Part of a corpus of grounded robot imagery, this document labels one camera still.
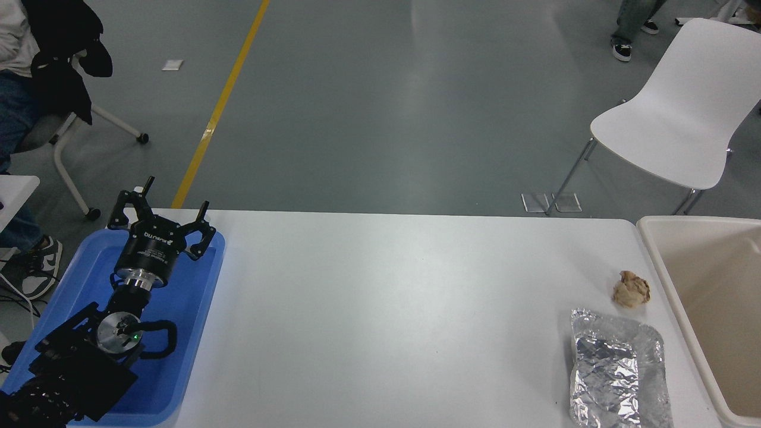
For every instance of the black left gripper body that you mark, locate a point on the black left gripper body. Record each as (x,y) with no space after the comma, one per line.
(148,252)

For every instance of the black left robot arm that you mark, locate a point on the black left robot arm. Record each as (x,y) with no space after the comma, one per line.
(71,368)

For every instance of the blue plastic tray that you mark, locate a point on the blue plastic tray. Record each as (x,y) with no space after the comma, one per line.
(190,309)

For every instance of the small white table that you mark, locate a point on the small white table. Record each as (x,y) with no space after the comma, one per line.
(15,193)

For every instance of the grey wheeled office chair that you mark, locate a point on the grey wheeled office chair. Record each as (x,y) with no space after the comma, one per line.
(38,128)

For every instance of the white paper scrap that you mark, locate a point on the white paper scrap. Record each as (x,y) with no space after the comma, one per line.
(172,65)

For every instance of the black jacket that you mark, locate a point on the black jacket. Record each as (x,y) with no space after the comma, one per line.
(59,35)

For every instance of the clear floor plate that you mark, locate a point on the clear floor plate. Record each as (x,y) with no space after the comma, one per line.
(569,203)
(537,203)

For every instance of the crumpled tan paper ball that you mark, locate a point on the crumpled tan paper ball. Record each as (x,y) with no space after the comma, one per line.
(631,290)

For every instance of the crumpled silver foil tray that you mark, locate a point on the crumpled silver foil tray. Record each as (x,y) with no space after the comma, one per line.
(618,374)

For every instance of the white plastic chair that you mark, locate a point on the white plastic chair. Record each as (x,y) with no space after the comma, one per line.
(684,119)

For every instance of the large pale bin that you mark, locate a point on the large pale bin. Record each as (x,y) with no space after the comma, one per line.
(725,333)

